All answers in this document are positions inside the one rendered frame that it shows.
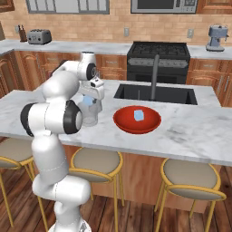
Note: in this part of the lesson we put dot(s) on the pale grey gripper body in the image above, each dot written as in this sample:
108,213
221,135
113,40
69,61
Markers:
93,92

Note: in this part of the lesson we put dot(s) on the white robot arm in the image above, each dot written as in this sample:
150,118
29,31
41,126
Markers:
50,117

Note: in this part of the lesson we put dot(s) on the pale blue ice cube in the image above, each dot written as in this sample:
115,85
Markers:
88,100
139,115

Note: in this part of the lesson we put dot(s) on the clear glass cup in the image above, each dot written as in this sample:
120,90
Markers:
89,116

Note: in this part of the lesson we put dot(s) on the red bowl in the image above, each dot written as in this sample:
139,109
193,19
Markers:
127,122

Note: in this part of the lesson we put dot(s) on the dark grey tap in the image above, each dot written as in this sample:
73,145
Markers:
155,75

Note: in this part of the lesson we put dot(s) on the wooden base cupboards run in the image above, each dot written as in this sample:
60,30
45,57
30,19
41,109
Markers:
208,75
30,68

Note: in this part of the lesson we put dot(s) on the yellow framed beige stool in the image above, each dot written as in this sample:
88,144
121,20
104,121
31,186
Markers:
190,175
96,161
13,149

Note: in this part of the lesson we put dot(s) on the black stove with oven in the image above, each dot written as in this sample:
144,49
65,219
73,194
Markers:
158,63

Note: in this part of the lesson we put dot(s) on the grey toaster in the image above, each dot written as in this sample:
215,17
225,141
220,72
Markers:
39,36

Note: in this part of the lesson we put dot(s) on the black sink basin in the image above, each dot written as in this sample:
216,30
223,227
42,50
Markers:
172,94

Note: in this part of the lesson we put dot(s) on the brown knife block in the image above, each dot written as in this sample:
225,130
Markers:
23,35

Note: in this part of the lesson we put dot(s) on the grey framed window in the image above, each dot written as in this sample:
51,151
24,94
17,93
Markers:
66,6

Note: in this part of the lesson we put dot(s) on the wooden island panel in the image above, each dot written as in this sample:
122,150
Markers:
142,178

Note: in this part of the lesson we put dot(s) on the silver microwave oven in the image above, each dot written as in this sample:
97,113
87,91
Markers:
163,5

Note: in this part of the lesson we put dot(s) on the grey blue coffee machine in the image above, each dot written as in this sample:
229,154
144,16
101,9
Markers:
217,36

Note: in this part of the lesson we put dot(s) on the grey wall outlet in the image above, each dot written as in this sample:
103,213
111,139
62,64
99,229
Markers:
126,32
16,29
190,33

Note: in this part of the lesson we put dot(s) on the wooden wall cupboard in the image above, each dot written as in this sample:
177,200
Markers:
216,6
6,4

